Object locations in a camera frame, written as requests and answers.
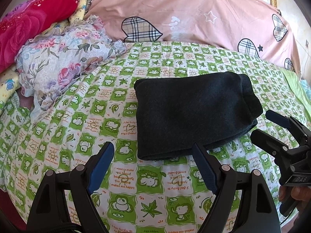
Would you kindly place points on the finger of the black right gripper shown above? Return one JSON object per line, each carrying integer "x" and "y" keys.
{"x": 295, "y": 127}
{"x": 269, "y": 144}

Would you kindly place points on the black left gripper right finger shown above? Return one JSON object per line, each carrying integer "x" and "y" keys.
{"x": 256, "y": 212}

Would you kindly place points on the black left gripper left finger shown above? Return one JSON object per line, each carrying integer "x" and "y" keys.
{"x": 63, "y": 200}

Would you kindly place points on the black pants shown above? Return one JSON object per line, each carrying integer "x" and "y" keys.
{"x": 175, "y": 113}

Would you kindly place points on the person's right hand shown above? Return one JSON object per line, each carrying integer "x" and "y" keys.
{"x": 302, "y": 194}

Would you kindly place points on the plain green cloth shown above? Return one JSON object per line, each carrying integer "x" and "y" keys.
{"x": 297, "y": 89}

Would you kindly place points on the pink quilt with plaid hearts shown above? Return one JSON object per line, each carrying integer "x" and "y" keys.
{"x": 251, "y": 27}

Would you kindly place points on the floral ruffled pillow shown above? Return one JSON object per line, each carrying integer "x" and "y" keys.
{"x": 50, "y": 63}

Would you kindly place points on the red rose blanket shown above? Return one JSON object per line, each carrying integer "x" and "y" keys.
{"x": 28, "y": 20}

